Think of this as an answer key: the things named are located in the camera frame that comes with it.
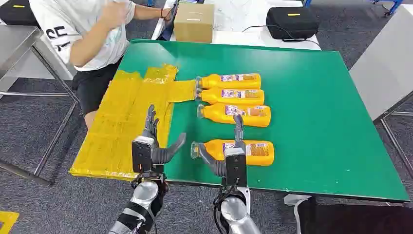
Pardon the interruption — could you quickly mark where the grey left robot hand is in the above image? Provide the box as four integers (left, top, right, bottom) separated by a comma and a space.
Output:
143, 105, 187, 165

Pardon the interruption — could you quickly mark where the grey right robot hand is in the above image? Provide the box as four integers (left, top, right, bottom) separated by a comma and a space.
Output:
197, 115, 247, 177

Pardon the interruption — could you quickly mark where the orange drink bottle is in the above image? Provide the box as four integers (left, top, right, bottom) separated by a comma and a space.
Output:
197, 103, 272, 128
195, 88, 265, 106
190, 139, 275, 167
195, 73, 262, 90

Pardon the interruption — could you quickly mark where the yellow sheet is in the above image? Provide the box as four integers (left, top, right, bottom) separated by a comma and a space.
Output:
69, 63, 198, 182

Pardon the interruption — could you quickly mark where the green table mat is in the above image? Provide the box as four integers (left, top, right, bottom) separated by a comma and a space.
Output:
117, 39, 411, 203

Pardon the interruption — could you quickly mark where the white table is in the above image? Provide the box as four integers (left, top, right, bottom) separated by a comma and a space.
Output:
151, 0, 322, 51

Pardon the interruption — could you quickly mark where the brown cardboard box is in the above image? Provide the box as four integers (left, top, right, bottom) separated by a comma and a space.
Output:
173, 3, 216, 43

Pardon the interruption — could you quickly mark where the black case with yellow tag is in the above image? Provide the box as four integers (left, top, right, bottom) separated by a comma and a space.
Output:
265, 6, 320, 41
0, 0, 40, 27

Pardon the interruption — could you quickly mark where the dark laptop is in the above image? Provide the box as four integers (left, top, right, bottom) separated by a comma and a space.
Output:
160, 0, 180, 41

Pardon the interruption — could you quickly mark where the person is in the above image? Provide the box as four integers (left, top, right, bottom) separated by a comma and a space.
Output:
28, 0, 174, 130

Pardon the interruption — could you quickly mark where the black bag with white trim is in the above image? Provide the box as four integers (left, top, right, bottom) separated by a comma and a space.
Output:
295, 196, 413, 234

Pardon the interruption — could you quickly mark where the grey table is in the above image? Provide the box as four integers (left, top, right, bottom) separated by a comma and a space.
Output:
349, 4, 413, 179

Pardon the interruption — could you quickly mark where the steel table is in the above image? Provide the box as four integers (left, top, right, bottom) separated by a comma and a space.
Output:
0, 24, 80, 187

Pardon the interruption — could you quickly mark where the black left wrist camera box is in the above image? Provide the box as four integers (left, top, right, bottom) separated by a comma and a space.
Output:
131, 136, 156, 174

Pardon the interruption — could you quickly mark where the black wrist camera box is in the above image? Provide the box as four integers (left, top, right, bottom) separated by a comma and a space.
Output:
131, 136, 156, 174
223, 148, 248, 188

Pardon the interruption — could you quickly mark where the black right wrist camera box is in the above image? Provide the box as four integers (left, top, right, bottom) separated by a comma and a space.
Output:
223, 148, 248, 188

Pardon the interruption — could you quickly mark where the white table bracket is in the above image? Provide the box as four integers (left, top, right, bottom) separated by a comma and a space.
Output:
283, 194, 313, 207

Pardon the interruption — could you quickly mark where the black cable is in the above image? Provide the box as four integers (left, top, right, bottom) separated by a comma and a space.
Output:
242, 24, 320, 46

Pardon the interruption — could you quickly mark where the blue metal frame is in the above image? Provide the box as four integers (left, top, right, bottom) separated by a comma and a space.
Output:
371, 0, 405, 18

